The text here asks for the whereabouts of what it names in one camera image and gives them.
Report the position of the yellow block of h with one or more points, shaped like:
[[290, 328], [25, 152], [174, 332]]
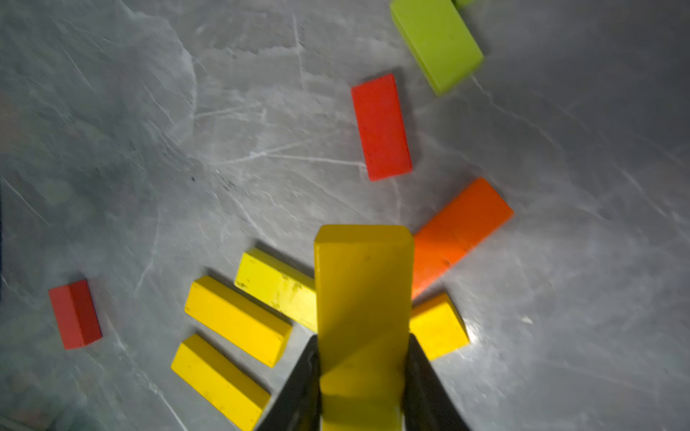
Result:
[[363, 291]]

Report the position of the yellow block left upper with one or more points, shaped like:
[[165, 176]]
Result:
[[256, 331]]

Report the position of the lime green block far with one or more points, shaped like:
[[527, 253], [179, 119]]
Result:
[[463, 3]]

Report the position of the lime green block near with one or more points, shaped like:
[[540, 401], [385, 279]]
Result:
[[439, 40]]

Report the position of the yellow block left lower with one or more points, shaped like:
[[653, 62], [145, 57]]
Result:
[[227, 388]]

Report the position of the yellow block middle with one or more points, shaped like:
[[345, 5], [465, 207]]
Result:
[[275, 283]]

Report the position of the orange block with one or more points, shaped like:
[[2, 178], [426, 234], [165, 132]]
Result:
[[460, 227]]

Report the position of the small red block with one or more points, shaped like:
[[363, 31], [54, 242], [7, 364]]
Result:
[[75, 314]]

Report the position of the yellow block right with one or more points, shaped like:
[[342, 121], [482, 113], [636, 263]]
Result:
[[438, 327]]

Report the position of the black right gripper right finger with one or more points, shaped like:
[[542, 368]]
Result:
[[426, 405]]

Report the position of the lime green block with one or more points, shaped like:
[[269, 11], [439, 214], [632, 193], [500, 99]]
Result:
[[439, 40], [463, 3]]

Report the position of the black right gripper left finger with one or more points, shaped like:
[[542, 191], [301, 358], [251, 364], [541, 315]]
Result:
[[298, 406]]

